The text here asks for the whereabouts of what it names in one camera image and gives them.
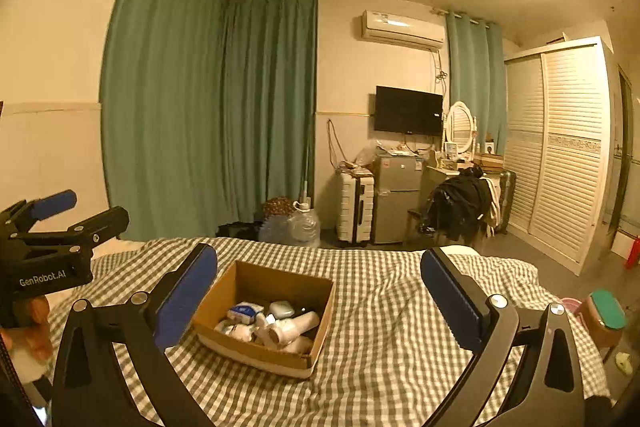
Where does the pink basin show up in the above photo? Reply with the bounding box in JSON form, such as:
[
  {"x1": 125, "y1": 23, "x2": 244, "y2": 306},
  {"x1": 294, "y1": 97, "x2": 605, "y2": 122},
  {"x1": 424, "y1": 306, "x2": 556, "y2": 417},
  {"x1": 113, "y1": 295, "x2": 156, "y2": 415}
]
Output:
[{"x1": 560, "y1": 297, "x2": 583, "y2": 323}]

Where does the grey checkered bed blanket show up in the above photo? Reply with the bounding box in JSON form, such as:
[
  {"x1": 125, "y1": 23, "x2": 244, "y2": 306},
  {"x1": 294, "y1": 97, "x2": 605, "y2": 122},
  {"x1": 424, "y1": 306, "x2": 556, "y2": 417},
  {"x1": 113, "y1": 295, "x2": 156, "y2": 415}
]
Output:
[{"x1": 30, "y1": 237, "x2": 613, "y2": 427}]

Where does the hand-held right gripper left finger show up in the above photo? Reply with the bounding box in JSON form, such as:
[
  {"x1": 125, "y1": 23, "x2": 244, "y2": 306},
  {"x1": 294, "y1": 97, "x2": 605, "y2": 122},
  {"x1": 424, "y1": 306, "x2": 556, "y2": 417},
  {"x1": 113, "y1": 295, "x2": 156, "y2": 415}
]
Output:
[{"x1": 51, "y1": 243, "x2": 219, "y2": 427}]

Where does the white oval mirror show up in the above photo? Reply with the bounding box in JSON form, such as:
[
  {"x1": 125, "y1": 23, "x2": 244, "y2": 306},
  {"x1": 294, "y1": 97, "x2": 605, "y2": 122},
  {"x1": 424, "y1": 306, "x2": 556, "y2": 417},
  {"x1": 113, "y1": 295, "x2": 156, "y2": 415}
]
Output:
[{"x1": 443, "y1": 101, "x2": 478, "y2": 155}]

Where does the brown cardboard box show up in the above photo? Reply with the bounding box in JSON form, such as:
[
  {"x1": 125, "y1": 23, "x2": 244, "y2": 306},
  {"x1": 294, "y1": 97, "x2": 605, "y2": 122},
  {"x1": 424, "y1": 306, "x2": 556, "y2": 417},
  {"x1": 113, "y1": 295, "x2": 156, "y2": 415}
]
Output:
[{"x1": 192, "y1": 260, "x2": 336, "y2": 379}]

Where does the dark chair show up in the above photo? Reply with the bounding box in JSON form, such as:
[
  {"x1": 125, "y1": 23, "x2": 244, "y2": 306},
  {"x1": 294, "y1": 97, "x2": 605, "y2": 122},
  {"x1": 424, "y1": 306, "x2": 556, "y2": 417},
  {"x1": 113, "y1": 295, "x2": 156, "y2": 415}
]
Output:
[{"x1": 405, "y1": 207, "x2": 436, "y2": 249}]

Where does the clear water jug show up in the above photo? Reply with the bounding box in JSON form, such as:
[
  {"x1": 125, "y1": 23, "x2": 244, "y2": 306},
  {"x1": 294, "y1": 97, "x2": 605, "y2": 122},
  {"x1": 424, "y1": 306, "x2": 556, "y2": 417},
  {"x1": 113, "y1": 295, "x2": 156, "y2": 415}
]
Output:
[{"x1": 287, "y1": 202, "x2": 321, "y2": 248}]

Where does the person's left hand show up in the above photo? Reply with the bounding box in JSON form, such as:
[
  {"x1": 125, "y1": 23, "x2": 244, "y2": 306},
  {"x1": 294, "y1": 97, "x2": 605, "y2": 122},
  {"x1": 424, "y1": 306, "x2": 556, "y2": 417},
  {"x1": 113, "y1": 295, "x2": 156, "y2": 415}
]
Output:
[{"x1": 0, "y1": 296, "x2": 54, "y2": 363}]

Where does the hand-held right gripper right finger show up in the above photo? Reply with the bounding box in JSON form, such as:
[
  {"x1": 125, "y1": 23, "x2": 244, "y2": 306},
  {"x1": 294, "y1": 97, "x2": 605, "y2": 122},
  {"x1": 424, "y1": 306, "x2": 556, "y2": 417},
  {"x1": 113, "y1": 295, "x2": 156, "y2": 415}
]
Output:
[{"x1": 420, "y1": 247, "x2": 586, "y2": 427}]

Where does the black jacket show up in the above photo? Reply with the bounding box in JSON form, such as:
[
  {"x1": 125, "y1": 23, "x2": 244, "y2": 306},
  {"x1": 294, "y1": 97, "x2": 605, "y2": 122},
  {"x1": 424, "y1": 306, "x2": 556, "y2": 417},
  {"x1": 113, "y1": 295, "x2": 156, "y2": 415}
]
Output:
[{"x1": 422, "y1": 174, "x2": 493, "y2": 243}]

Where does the green topped stool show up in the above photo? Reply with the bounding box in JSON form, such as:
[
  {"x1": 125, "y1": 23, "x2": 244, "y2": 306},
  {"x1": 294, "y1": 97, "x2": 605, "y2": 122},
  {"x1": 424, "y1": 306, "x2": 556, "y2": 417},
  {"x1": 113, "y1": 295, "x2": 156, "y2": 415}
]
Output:
[{"x1": 582, "y1": 289, "x2": 628, "y2": 348}]

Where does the narrow green curtain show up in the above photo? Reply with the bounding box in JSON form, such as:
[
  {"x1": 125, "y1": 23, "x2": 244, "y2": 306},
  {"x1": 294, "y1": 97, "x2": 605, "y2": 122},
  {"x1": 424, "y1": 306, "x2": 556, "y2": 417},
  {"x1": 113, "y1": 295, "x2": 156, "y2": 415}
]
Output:
[{"x1": 445, "y1": 11, "x2": 508, "y2": 155}]

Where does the wooden dressing table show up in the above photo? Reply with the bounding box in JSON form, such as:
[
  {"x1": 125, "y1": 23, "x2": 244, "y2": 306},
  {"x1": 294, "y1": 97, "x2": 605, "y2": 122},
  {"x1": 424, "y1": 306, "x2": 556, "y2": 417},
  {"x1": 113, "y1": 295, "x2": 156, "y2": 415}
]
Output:
[{"x1": 424, "y1": 154, "x2": 503, "y2": 188}]

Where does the white air conditioner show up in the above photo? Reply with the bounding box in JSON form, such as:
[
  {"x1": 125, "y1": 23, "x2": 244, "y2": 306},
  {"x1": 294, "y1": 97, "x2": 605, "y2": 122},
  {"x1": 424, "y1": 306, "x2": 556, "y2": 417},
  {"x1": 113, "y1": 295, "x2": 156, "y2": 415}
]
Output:
[{"x1": 356, "y1": 9, "x2": 446, "y2": 52}]

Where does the green earbud case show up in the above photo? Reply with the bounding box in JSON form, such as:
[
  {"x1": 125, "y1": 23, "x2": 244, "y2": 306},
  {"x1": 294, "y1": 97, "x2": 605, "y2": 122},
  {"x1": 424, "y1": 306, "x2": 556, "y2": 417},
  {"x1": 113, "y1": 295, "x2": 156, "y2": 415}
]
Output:
[{"x1": 268, "y1": 300, "x2": 296, "y2": 320}]

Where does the white suitcase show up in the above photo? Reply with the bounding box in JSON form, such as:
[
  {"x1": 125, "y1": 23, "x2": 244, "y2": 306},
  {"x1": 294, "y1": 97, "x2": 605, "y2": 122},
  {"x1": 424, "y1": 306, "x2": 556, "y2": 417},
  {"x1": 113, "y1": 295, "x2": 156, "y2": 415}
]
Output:
[{"x1": 336, "y1": 169, "x2": 376, "y2": 245}]

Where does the white louvered wardrobe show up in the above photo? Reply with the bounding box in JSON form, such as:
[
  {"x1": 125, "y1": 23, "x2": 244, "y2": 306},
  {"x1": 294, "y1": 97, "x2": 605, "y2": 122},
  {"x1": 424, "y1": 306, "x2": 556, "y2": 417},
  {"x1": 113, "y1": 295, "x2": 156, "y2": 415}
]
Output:
[{"x1": 502, "y1": 37, "x2": 618, "y2": 277}]

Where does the grey mini fridge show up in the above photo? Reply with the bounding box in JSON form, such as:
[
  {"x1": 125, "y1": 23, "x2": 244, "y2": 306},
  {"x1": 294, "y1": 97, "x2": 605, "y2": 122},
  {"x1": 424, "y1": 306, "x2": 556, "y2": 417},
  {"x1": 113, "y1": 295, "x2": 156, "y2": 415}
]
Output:
[{"x1": 372, "y1": 152, "x2": 423, "y2": 245}]

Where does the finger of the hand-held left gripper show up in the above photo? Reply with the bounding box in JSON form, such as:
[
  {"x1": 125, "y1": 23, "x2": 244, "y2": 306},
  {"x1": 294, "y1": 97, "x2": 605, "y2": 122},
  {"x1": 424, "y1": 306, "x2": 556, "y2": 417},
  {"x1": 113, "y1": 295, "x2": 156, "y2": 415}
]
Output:
[
  {"x1": 20, "y1": 206, "x2": 130, "y2": 254},
  {"x1": 0, "y1": 189, "x2": 78, "y2": 238}
]

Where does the white cylinder with round end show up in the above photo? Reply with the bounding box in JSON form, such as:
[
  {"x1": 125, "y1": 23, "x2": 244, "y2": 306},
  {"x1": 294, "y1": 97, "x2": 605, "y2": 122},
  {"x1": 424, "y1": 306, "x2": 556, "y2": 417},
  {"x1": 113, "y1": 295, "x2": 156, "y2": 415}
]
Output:
[{"x1": 267, "y1": 311, "x2": 321, "y2": 348}]

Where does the white sock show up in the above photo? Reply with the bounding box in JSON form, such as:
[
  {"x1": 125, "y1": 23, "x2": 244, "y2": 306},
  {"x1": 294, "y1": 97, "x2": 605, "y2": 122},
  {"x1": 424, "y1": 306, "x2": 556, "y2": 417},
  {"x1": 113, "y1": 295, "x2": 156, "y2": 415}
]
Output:
[{"x1": 215, "y1": 319, "x2": 262, "y2": 344}]

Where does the wide green curtain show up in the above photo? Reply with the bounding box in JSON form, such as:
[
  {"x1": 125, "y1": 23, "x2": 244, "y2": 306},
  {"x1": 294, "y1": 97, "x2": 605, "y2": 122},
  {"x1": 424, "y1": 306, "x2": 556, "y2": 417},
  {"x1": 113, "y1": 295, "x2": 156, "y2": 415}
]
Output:
[{"x1": 99, "y1": 0, "x2": 228, "y2": 240}]

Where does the blue tissue packet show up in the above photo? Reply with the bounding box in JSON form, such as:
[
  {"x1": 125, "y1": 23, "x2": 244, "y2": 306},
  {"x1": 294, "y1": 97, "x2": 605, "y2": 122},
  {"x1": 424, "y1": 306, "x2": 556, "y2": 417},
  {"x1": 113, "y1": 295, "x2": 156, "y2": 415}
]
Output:
[{"x1": 227, "y1": 302, "x2": 263, "y2": 324}]

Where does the brown patterned bag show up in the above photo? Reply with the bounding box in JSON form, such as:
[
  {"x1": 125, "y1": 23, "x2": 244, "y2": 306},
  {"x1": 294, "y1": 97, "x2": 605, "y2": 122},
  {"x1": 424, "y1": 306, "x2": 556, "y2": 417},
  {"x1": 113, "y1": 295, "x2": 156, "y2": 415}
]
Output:
[{"x1": 262, "y1": 197, "x2": 296, "y2": 220}]

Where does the silver suitcase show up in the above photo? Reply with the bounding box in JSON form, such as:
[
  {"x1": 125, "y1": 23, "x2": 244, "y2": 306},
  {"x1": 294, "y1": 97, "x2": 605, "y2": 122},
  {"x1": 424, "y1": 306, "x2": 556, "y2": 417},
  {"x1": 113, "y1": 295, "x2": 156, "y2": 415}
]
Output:
[{"x1": 492, "y1": 169, "x2": 517, "y2": 235}]

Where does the black wall television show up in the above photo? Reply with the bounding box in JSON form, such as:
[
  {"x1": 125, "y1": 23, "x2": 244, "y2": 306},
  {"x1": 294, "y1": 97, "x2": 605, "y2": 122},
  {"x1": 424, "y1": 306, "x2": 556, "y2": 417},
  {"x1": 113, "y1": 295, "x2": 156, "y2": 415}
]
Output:
[{"x1": 373, "y1": 85, "x2": 445, "y2": 135}]

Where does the cream tote bag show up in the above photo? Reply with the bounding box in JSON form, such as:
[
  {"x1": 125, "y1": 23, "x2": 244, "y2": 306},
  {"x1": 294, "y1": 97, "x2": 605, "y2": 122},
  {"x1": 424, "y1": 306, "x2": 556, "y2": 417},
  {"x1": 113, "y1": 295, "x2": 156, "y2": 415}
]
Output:
[{"x1": 482, "y1": 177, "x2": 503, "y2": 228}]

